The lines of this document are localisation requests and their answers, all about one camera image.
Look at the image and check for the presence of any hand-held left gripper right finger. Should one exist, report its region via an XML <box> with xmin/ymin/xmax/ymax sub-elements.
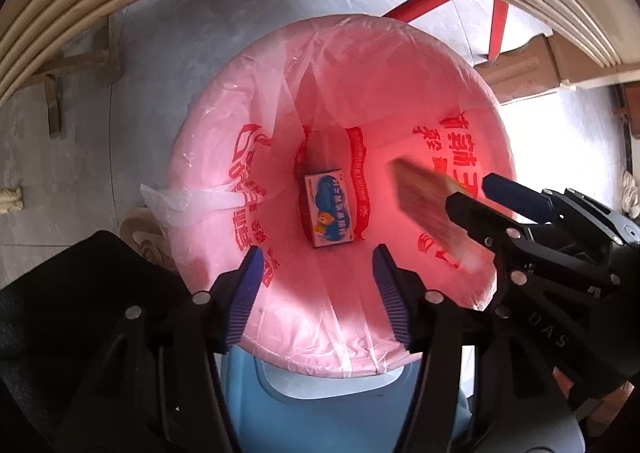
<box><xmin>372</xmin><ymin>243</ymin><xmax>586</xmax><ymax>453</ymax></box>

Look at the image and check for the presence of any pink plastic bin liner bag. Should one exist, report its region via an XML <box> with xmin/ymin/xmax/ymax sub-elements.
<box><xmin>140</xmin><ymin>13</ymin><xmax>516</xmax><ymax>379</ymax></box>

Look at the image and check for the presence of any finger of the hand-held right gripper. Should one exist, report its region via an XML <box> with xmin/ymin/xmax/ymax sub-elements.
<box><xmin>445</xmin><ymin>192</ymin><xmax>621</xmax><ymax>294</ymax></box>
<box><xmin>481</xmin><ymin>172</ymin><xmax>640</xmax><ymax>246</ymax></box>

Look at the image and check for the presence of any cream carved furniture foot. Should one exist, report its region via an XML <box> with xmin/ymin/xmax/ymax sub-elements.
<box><xmin>0</xmin><ymin>187</ymin><xmax>25</xmax><ymax>214</ymax></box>

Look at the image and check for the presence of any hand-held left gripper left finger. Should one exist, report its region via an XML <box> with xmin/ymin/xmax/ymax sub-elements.
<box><xmin>52</xmin><ymin>245</ymin><xmax>264</xmax><ymax>453</ymax></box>

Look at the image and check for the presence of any brown wooden table leg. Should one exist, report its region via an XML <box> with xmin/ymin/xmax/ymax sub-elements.
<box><xmin>472</xmin><ymin>30</ymin><xmax>640</xmax><ymax>104</ymax></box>
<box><xmin>30</xmin><ymin>16</ymin><xmax>121</xmax><ymax>136</ymax></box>

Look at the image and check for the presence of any red metal stool frame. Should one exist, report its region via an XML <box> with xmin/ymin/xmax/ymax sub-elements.
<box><xmin>385</xmin><ymin>0</ymin><xmax>508</xmax><ymax>59</ymax></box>

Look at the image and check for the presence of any white crumpled object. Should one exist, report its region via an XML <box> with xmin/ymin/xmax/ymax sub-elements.
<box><xmin>620</xmin><ymin>170</ymin><xmax>640</xmax><ymax>219</ymax></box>

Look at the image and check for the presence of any beige slipper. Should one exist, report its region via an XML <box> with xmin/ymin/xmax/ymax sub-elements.
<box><xmin>120</xmin><ymin>206</ymin><xmax>173</xmax><ymax>269</ymax></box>

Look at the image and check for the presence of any light blue plastic bin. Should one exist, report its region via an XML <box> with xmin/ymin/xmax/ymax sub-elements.
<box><xmin>220</xmin><ymin>348</ymin><xmax>473</xmax><ymax>453</ymax></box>

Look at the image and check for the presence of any person's right forearm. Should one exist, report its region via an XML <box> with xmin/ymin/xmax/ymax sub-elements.
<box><xmin>575</xmin><ymin>380</ymin><xmax>638</xmax><ymax>441</ymax></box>

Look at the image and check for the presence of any brown wrapper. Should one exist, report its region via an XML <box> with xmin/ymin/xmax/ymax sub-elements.
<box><xmin>389</xmin><ymin>158</ymin><xmax>483</xmax><ymax>274</ymax></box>

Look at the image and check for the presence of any small blue printed carton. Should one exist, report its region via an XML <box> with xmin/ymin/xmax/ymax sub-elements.
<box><xmin>304</xmin><ymin>172</ymin><xmax>357</xmax><ymax>248</ymax></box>

